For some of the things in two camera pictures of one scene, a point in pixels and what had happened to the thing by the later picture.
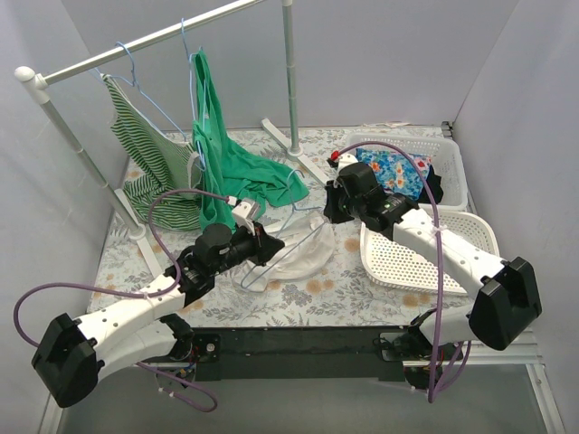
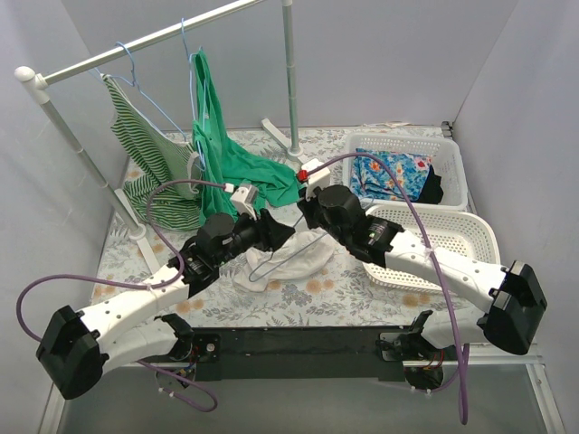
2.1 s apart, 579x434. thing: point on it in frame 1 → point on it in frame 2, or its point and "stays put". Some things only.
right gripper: (337, 203) → (308, 206)
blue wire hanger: (293, 207) → (253, 278)
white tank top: (308, 251) stays put
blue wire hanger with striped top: (133, 83) stays put
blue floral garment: (395, 171) stays put
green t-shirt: (237, 172) stays put
